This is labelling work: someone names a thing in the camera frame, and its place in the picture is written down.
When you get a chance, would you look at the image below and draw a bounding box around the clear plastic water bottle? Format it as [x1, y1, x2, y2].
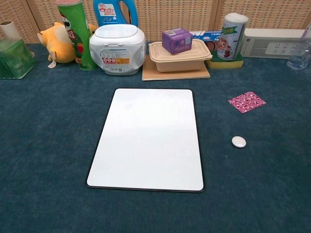
[286, 23, 311, 71]

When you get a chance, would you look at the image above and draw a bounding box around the bamboo folding screen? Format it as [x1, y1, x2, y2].
[0, 0, 311, 44]

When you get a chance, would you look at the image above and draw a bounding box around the yellow plush toy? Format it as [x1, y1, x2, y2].
[37, 21, 98, 69]

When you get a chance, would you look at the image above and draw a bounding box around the white rectangular board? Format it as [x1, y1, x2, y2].
[86, 88, 205, 193]

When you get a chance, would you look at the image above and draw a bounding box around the beige lidded lunch box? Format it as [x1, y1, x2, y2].
[148, 38, 213, 73]

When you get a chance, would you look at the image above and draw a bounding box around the green transparent box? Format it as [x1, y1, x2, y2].
[0, 38, 36, 80]

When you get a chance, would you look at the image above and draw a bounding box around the blue detergent bottle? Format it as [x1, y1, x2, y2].
[93, 0, 139, 28]

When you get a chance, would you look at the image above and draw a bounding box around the thin wooden board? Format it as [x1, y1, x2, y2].
[141, 54, 211, 81]

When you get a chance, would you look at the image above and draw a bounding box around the teal table cloth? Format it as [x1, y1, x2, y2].
[0, 42, 311, 233]

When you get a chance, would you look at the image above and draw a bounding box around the small purple carton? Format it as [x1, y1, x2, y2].
[161, 28, 194, 56]

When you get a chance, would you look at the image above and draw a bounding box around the white printed snack can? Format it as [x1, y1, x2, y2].
[217, 12, 249, 61]

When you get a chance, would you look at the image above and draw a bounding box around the white power strip box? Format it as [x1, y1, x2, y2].
[239, 28, 307, 60]

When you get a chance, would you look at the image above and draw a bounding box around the green yellow sponge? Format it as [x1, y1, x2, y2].
[206, 52, 244, 70]

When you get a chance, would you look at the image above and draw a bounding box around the blue white toothpaste box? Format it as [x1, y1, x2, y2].
[189, 31, 223, 41]

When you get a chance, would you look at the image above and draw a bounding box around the white wipes container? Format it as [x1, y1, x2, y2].
[89, 24, 146, 75]

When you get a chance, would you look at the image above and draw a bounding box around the blue cookie box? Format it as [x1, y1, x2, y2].
[205, 38, 219, 51]

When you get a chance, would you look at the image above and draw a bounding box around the green Pringles can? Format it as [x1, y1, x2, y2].
[55, 0, 97, 71]

